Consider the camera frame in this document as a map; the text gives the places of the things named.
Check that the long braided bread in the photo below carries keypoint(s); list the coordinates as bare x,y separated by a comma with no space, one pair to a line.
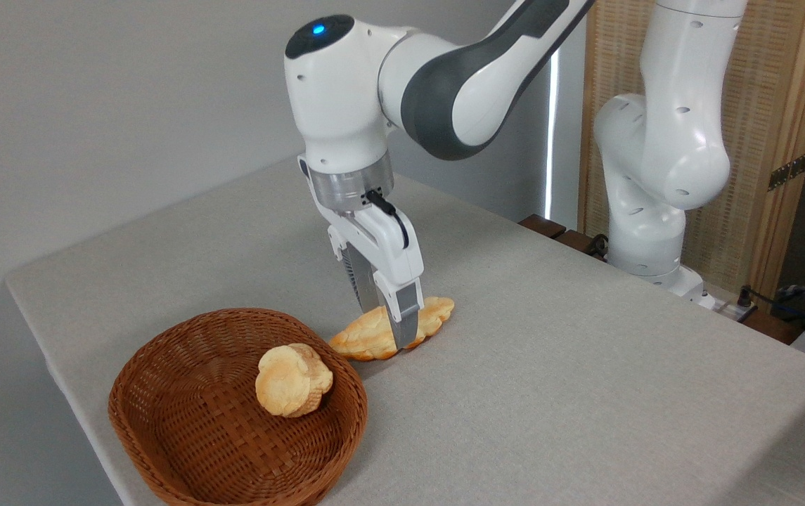
367,334

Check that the round bread bun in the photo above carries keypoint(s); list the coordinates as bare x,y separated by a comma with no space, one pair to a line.
290,383

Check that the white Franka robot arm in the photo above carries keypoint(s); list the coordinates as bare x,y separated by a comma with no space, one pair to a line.
339,105

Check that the brown wicker basket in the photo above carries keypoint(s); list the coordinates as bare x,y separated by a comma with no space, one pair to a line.
198,393

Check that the metal screen hinge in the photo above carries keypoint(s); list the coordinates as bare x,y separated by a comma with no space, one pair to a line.
789,171

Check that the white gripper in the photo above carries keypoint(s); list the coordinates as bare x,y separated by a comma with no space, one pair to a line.
384,242

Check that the black plug at robot base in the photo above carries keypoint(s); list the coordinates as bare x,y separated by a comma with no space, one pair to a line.
597,246

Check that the dark brown wooden block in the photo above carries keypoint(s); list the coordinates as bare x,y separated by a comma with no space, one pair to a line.
574,240
541,225

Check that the wooden rattan folding screen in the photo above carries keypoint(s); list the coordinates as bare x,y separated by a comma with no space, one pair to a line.
768,84

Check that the white power strip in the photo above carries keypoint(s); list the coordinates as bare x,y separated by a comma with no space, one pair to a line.
724,309

